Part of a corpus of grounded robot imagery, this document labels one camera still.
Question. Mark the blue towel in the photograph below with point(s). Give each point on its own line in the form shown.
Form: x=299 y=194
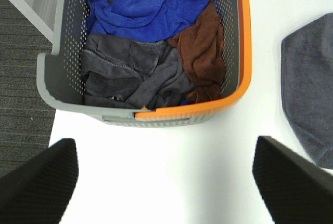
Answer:
x=143 y=20

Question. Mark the grey perforated basket orange rim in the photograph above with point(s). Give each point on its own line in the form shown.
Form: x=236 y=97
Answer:
x=60 y=86

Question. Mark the dark grey towel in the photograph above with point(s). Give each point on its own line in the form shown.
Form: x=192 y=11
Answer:
x=306 y=87

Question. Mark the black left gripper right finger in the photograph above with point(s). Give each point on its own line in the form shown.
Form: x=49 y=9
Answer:
x=293 y=189

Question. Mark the brown towel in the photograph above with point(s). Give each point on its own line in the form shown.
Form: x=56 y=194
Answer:
x=200 y=49

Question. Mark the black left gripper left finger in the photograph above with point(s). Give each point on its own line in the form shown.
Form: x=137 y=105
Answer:
x=39 y=191

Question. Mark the grey towel in basket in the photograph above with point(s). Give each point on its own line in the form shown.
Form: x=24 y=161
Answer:
x=120 y=72

